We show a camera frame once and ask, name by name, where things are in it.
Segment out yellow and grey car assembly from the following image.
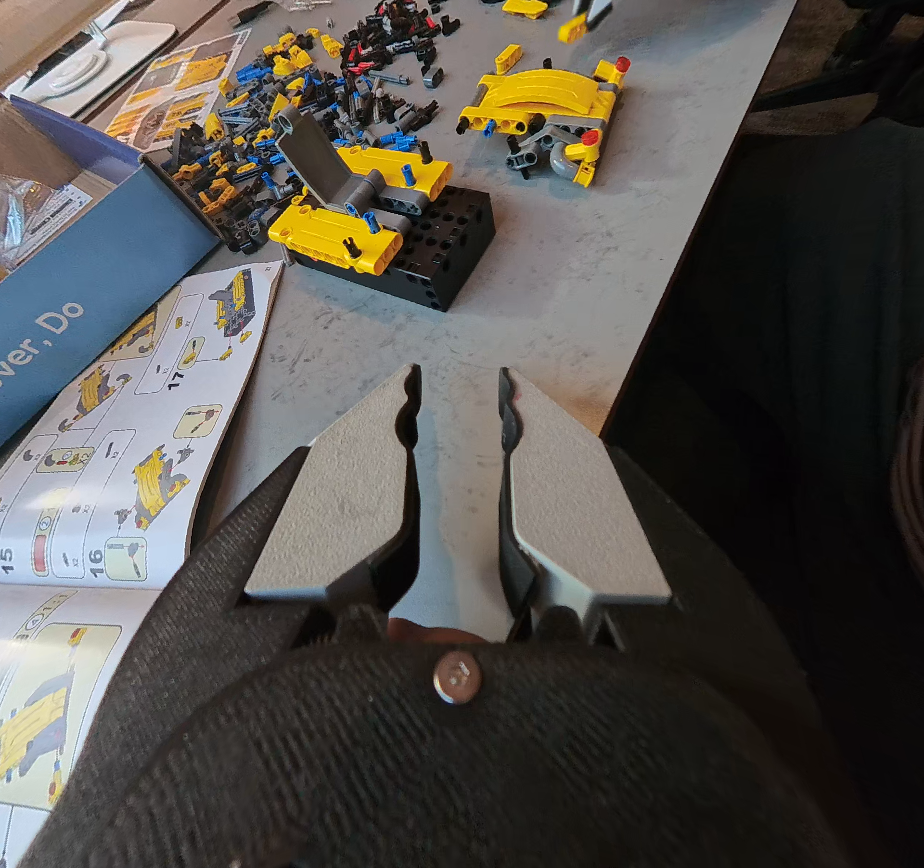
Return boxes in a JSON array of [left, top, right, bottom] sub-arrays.
[[456, 55, 632, 186]]

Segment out yellow sticker sheet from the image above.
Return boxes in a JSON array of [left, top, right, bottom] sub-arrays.
[[104, 29, 254, 147]]

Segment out instruction booklet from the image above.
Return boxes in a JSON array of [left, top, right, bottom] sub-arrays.
[[0, 258, 286, 868]]

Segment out black block with yellow panels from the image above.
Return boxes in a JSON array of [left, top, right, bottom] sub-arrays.
[[267, 104, 498, 313]]

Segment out clear bags with parts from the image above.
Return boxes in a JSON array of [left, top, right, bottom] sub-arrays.
[[0, 175, 95, 284]]

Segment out blue kit box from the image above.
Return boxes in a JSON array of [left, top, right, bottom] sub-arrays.
[[0, 91, 221, 450]]

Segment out white stand base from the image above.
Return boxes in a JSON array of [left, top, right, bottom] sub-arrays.
[[27, 19, 179, 118]]

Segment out person's dark trousers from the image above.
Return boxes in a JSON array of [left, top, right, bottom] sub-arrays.
[[606, 117, 924, 868]]

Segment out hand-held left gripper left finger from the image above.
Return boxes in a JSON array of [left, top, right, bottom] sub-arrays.
[[243, 363, 423, 612]]

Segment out black office chair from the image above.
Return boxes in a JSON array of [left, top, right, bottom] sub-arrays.
[[751, 0, 924, 125]]

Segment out pile of mixed building pieces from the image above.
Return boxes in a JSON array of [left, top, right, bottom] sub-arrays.
[[141, 23, 441, 255]]

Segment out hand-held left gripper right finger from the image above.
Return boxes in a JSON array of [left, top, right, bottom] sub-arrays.
[[498, 367, 675, 641]]

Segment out pile of black red pins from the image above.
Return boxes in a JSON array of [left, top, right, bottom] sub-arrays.
[[339, 0, 445, 71]]

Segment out grey desk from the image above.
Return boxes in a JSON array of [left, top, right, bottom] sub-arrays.
[[87, 0, 824, 645]]

